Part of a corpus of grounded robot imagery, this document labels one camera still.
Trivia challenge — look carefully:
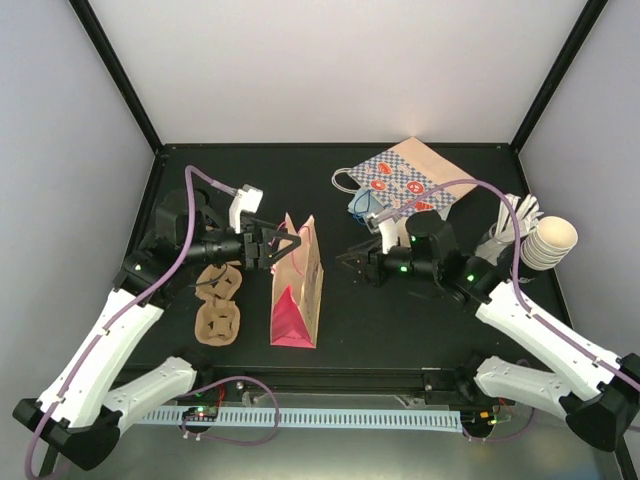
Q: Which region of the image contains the cream pink Cakes paper bag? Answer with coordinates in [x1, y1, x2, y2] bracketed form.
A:
[270, 213, 324, 349]

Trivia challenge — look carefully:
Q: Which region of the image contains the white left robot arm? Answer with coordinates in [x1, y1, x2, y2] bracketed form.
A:
[13, 186, 302, 471]

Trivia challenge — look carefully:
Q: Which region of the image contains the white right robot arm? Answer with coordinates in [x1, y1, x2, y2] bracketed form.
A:
[336, 219, 639, 452]

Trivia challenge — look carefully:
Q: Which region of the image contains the light blue paper bag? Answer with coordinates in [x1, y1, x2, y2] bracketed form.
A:
[347, 189, 389, 225]

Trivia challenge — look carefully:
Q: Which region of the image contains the blue checkered bakery paper bag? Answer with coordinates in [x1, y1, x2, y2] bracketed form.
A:
[332, 137, 476, 217]

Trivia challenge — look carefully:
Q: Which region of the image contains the tall white paper cup stack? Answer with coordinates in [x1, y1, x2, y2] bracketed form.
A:
[521, 216, 578, 271]

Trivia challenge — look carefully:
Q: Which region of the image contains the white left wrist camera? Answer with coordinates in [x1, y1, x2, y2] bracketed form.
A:
[228, 184, 264, 234]

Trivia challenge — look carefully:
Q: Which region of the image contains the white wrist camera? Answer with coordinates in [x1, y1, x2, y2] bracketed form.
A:
[228, 184, 264, 234]
[379, 217, 410, 254]

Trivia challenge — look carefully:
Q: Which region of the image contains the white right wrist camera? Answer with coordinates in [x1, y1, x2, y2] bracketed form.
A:
[379, 217, 410, 254]

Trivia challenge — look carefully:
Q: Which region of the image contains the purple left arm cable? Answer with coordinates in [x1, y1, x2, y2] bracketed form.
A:
[25, 167, 241, 476]

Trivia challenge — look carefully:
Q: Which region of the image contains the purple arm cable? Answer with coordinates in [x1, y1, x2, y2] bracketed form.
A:
[25, 167, 241, 476]
[375, 179, 640, 371]

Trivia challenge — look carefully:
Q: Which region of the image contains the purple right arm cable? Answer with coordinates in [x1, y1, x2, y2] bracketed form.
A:
[375, 179, 640, 371]

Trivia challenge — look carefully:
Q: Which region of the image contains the white slotted cable rail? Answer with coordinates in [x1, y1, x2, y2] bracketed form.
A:
[137, 405, 475, 433]

